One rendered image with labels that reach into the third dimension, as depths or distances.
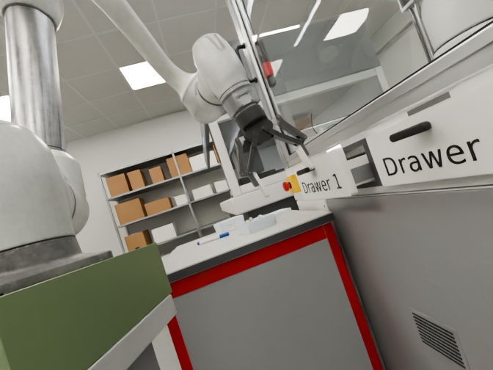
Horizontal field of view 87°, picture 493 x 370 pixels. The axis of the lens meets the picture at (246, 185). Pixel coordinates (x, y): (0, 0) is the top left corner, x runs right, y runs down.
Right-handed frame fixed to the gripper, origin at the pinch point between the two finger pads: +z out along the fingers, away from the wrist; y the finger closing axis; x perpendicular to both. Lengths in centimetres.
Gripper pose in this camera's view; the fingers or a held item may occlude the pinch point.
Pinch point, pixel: (287, 179)
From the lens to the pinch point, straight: 67.2
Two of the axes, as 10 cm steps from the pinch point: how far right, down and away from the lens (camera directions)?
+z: 5.2, 8.6, 0.0
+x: -1.4, 0.8, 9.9
